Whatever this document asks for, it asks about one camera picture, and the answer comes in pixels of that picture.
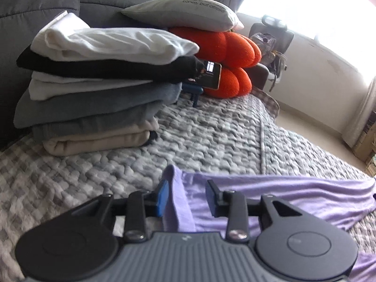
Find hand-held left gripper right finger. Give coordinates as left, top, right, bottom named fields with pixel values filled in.
left=206, top=179, right=306, bottom=243

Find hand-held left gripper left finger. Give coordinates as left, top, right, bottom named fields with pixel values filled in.
left=70, top=179, right=171, bottom=243

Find purple pants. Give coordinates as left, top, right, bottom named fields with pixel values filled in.
left=163, top=164, right=376, bottom=282

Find stack of folded clothes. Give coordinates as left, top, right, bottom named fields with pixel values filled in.
left=13, top=10, right=203, bottom=156

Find smartphone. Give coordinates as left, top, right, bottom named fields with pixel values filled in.
left=184, top=59, right=222, bottom=90

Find orange pumpkin cushion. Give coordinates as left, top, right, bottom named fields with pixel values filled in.
left=167, top=26, right=262, bottom=99

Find wooden shelf unit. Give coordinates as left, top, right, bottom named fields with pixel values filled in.
left=352, top=117, right=376, bottom=178

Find grey backpack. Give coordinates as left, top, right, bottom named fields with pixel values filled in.
left=251, top=32, right=278, bottom=65

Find beige curtain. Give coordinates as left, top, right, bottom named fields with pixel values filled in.
left=342, top=78, right=376, bottom=149

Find grey office chair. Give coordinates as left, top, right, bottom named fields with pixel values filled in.
left=249, top=14, right=295, bottom=91

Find white pillow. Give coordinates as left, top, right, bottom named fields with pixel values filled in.
left=120, top=0, right=245, bottom=33

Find window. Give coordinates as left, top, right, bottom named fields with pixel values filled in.
left=235, top=0, right=376, bottom=80

